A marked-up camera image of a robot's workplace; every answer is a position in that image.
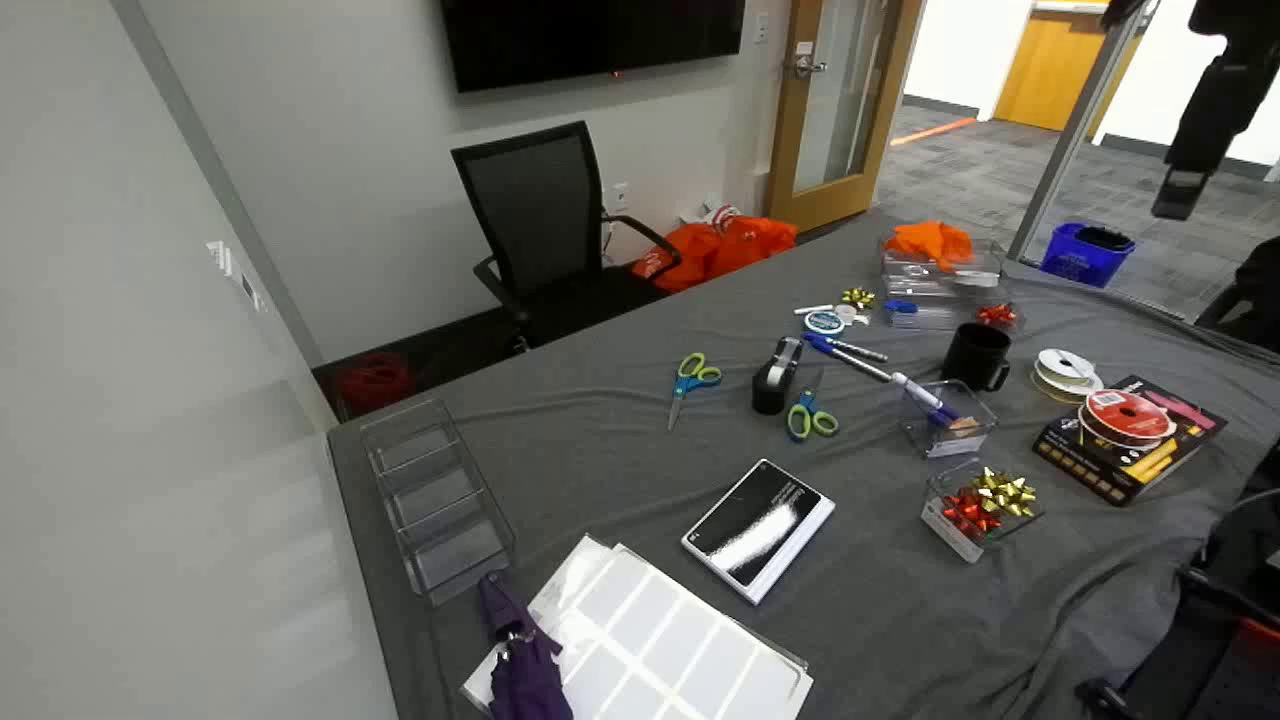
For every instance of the empty clear compartment tray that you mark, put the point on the empty clear compartment tray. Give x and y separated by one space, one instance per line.
435 501

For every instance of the red object on floor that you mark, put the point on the red object on floor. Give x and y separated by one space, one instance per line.
377 380

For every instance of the clear three-compartment tray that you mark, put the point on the clear three-compartment tray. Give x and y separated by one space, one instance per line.
946 282

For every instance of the grey tablecloth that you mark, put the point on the grey tablecloth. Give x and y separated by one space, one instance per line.
600 442

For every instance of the black tape dispenser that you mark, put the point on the black tape dispenser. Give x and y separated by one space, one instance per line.
770 385

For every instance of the orange plastic bag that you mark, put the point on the orange plastic bag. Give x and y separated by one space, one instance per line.
723 245

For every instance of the black mesh office chair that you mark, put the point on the black mesh office chair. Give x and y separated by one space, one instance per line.
541 200

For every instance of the silver marker blue cap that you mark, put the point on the silver marker blue cap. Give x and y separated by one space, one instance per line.
854 349

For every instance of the small gold gift bow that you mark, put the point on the small gold gift bow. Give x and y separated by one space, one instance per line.
856 298

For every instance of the white purple marker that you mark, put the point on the white purple marker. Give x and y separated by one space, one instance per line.
886 377

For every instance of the wooden glass door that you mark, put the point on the wooden glass door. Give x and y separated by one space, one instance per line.
791 145

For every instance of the white label sheets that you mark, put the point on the white label sheets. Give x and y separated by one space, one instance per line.
664 652

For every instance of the orange gloves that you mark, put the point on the orange gloves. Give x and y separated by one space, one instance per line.
928 245

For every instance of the small clear plastic container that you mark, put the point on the small clear plastic container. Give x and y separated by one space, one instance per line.
955 427

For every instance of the black mug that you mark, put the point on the black mug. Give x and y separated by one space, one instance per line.
973 358

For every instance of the purple glove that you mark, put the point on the purple glove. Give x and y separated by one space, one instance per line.
527 672

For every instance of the clear container with bows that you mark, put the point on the clear container with bows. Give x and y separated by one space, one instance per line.
955 534

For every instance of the red gift bow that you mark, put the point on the red gift bow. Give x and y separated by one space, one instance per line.
996 319

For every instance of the red bow in container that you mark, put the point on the red bow in container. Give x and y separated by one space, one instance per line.
968 513

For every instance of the large gold gift bow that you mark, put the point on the large gold gift bow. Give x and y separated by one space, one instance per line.
1008 492

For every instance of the large white ribbon spool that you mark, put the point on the large white ribbon spool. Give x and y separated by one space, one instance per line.
1065 368

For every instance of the blue bin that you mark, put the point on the blue bin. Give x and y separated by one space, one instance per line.
1085 252

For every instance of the grey tripod pole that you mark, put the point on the grey tripod pole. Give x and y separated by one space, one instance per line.
1065 143

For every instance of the red ribbon spool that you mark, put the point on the red ribbon spool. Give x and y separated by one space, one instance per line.
1126 416

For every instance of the black nitrile glove box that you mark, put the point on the black nitrile glove box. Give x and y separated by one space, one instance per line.
1135 464

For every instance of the white wall outlet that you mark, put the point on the white wall outlet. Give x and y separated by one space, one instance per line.
618 194

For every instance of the black wall television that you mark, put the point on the black wall television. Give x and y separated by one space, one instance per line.
586 34

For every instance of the white wall switch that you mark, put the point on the white wall switch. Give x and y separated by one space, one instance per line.
226 262

